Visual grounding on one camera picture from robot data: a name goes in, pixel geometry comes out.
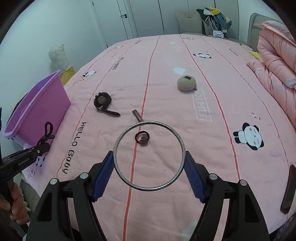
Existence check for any black blue hair tie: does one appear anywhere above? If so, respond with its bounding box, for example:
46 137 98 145
36 121 56 155

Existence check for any black wrist watch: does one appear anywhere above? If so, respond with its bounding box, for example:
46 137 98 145
93 92 120 117

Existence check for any silver bangle ring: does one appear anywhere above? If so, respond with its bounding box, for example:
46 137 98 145
113 120 186 192

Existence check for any person's left hand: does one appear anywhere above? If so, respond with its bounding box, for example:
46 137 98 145
1 182 30 225

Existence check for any purple plastic bin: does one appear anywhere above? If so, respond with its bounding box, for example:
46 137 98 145
3 70 71 147

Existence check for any white plush toy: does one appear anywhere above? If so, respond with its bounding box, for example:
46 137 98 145
48 44 72 72

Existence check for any brown hair clip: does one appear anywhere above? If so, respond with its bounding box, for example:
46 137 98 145
132 109 144 122

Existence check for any beige fuzzy round pouch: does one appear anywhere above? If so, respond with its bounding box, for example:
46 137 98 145
177 75 197 92

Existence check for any pink bed sheet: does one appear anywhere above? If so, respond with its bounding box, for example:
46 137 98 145
24 35 295 240

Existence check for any pink folded quilt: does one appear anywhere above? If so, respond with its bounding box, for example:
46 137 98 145
247 21 296 126

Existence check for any yellow cloth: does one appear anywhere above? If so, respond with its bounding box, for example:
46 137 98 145
249 51 263 62

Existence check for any beige headboard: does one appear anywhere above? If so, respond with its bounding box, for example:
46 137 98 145
247 13 280 51

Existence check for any beige chair with clothes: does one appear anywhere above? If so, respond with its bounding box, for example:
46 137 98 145
174 9 232 39

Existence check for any pile of clothes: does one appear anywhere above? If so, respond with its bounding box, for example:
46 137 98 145
197 8 232 38

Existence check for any dark scrunchie hair tie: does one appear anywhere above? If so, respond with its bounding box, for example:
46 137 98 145
134 131 150 147

